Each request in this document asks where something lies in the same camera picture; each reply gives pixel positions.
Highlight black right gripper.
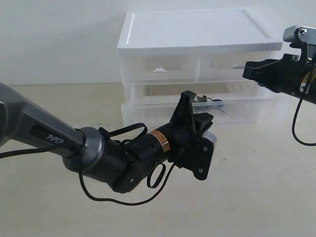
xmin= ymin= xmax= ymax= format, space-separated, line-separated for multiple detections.
xmin=242 ymin=54 xmax=316 ymax=104

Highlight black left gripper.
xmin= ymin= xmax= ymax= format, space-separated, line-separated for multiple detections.
xmin=138 ymin=90 xmax=214 ymax=168

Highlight key bunch with blue tag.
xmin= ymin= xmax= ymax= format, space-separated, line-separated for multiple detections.
xmin=192 ymin=95 xmax=225 ymax=113

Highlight clear plastic storage bin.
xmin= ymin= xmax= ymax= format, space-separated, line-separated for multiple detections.
xmin=121 ymin=81 xmax=276 ymax=128

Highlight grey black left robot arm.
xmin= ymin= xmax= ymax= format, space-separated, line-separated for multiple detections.
xmin=0 ymin=84 xmax=216 ymax=194

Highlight clear upper right drawer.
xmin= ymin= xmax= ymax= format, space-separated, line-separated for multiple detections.
xmin=198 ymin=51 xmax=273 ymax=82

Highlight clear drawer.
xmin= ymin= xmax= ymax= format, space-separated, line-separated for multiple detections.
xmin=120 ymin=55 xmax=199 ymax=85
xmin=198 ymin=51 xmax=273 ymax=82

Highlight white plastic drawer cabinet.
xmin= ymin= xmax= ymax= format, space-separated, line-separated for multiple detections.
xmin=117 ymin=8 xmax=283 ymax=126

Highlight clear upper left drawer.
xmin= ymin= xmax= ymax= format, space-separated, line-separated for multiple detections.
xmin=120 ymin=55 xmax=199 ymax=85

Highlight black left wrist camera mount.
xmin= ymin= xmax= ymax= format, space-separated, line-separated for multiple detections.
xmin=168 ymin=131 xmax=217 ymax=181

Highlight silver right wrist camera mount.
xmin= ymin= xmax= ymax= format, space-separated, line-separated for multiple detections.
xmin=282 ymin=25 xmax=316 ymax=61

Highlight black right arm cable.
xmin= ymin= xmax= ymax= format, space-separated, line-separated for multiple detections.
xmin=292 ymin=97 xmax=316 ymax=146

